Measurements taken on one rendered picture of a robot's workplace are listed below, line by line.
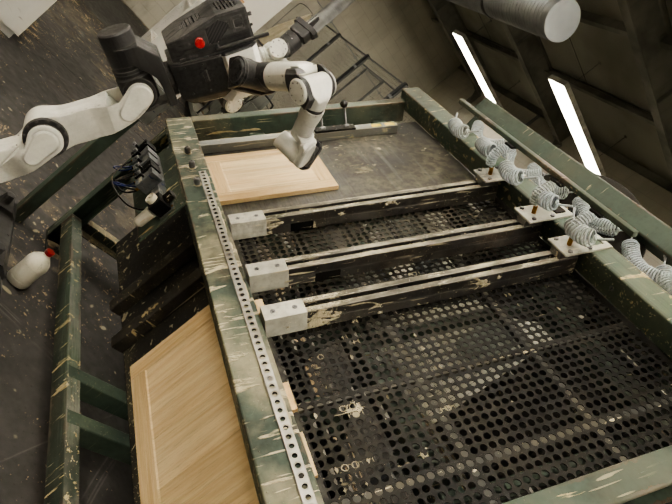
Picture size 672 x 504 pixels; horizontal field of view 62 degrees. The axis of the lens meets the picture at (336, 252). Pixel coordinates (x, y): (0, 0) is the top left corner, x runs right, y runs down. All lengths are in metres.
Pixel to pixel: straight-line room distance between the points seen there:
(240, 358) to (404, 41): 10.46
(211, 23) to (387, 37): 9.60
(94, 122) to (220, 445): 1.17
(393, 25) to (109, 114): 9.70
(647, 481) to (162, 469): 1.33
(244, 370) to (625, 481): 0.92
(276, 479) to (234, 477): 0.42
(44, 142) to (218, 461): 1.19
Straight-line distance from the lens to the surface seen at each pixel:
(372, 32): 11.38
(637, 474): 1.51
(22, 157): 2.18
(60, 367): 2.21
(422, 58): 11.91
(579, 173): 2.78
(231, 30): 2.03
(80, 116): 2.14
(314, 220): 2.03
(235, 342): 1.55
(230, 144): 2.56
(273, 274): 1.74
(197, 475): 1.81
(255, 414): 1.40
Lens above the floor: 1.40
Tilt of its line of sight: 7 degrees down
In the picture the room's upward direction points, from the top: 52 degrees clockwise
